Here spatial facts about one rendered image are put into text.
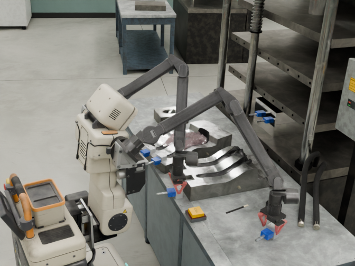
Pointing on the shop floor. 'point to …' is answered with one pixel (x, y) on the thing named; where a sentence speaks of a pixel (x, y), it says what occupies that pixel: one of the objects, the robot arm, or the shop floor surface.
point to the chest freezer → (15, 13)
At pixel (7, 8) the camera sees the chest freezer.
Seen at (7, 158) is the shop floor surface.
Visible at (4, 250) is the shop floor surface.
